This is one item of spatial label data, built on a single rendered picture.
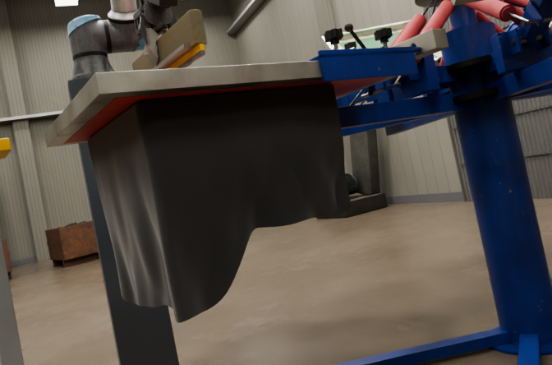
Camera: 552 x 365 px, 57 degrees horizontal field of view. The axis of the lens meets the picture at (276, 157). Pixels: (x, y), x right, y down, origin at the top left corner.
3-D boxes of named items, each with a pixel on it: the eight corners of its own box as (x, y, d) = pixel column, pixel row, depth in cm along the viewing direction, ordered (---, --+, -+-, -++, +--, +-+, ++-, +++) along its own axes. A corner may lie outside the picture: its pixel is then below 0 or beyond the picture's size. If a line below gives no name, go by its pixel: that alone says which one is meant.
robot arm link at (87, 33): (72, 62, 182) (65, 25, 183) (111, 58, 187) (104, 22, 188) (71, 53, 171) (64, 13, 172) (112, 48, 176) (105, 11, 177)
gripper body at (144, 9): (164, 37, 133) (155, -7, 134) (177, 25, 126) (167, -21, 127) (135, 38, 129) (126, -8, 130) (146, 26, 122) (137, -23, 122)
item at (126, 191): (180, 327, 95) (136, 100, 96) (116, 302, 133) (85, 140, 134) (195, 321, 96) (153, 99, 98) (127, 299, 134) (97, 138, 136)
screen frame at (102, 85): (98, 94, 86) (94, 72, 86) (46, 147, 135) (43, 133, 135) (416, 70, 129) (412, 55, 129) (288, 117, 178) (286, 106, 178)
